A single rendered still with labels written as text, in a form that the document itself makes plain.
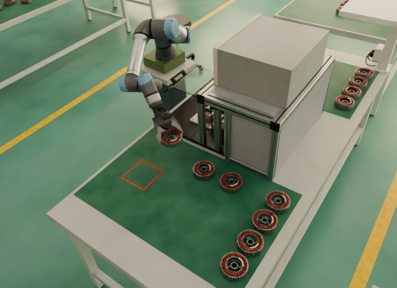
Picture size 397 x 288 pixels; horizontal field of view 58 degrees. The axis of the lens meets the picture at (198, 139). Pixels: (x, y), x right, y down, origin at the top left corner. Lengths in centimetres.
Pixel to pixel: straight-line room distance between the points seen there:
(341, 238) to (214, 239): 121
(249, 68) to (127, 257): 97
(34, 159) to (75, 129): 46
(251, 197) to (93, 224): 75
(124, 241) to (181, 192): 35
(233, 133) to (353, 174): 147
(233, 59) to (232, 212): 70
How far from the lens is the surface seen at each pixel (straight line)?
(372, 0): 266
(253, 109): 166
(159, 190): 181
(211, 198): 176
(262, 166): 182
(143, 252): 162
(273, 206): 169
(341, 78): 266
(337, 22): 345
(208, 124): 209
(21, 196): 312
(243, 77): 170
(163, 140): 181
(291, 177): 187
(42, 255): 271
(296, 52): 170
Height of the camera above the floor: 212
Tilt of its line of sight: 42 degrees down
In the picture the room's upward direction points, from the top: 4 degrees counter-clockwise
